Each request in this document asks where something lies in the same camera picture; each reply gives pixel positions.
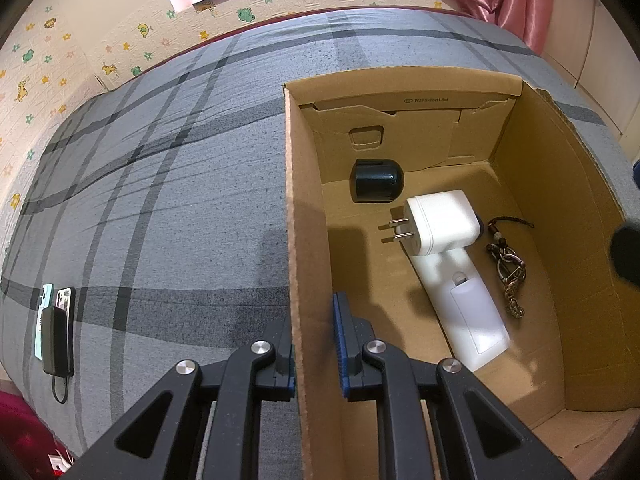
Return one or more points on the phone with dark case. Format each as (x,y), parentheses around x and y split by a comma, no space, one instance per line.
(65,297)

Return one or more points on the black power bank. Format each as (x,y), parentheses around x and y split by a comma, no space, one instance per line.
(56,340)

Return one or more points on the black round cylinder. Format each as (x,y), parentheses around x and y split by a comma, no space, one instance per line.
(377,180)

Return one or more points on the large white charger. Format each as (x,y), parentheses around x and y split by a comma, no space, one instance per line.
(440,220)

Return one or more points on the beige wardrobe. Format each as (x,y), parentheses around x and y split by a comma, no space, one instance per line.
(600,60)

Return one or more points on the red cloth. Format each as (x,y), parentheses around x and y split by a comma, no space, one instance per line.
(25,425)

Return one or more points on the brown cardboard box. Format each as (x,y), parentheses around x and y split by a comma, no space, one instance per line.
(550,310)

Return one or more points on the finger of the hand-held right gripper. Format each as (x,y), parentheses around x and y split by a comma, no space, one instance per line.
(627,252)

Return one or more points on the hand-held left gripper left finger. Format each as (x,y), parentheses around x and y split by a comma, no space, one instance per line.
(280,360)

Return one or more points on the white oblong plastic case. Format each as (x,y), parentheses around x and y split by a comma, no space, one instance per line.
(470,310)

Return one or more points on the teal phone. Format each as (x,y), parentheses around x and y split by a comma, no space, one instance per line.
(46,292)

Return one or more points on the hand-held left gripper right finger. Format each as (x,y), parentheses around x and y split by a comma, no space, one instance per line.
(342,340)

